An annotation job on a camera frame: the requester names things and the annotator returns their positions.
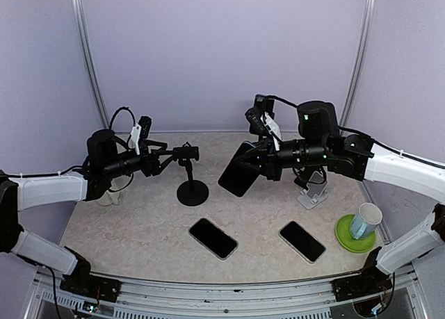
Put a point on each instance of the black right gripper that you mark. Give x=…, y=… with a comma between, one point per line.
x=268, y=163

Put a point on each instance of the teal-edged black phone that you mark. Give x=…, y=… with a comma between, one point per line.
x=236, y=179

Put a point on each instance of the white-edged black phone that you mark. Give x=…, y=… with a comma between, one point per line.
x=302, y=242

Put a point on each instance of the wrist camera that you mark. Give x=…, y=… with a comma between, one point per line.
x=139, y=133
x=262, y=124

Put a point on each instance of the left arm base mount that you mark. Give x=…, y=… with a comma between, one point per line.
x=99, y=288

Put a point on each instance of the clear-case black phone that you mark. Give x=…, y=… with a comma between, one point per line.
x=213, y=238

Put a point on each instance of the right aluminium frame post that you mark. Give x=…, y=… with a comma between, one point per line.
x=365, y=31

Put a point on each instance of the aluminium frame post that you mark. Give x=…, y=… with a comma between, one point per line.
x=365, y=31
x=82, y=29

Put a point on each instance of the left aluminium frame post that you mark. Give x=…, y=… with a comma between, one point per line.
x=82, y=29

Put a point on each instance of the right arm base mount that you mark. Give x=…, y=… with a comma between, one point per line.
x=357, y=286

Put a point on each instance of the aluminium front rail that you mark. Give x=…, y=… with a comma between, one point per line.
x=307, y=298

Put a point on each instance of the blue-edged black phone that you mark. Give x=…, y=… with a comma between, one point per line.
x=266, y=105

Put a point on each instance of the silver folding phone stand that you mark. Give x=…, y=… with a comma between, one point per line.
x=315, y=193

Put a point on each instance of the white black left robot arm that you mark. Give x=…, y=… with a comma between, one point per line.
x=109, y=157

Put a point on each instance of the white mug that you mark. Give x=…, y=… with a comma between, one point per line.
x=108, y=199

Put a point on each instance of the green plate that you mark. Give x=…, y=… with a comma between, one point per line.
x=347, y=242

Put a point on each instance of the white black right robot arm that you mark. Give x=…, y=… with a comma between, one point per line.
x=357, y=156

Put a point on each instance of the black round-base phone stand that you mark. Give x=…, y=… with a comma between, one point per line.
x=262, y=138

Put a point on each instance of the black folding phone stand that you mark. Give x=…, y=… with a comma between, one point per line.
x=299, y=179

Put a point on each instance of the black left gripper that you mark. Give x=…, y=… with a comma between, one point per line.
x=154, y=167

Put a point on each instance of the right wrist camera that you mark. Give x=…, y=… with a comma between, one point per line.
x=262, y=124

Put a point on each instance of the light blue cup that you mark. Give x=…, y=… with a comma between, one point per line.
x=368, y=217

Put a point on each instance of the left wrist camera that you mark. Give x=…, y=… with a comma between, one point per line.
x=139, y=133

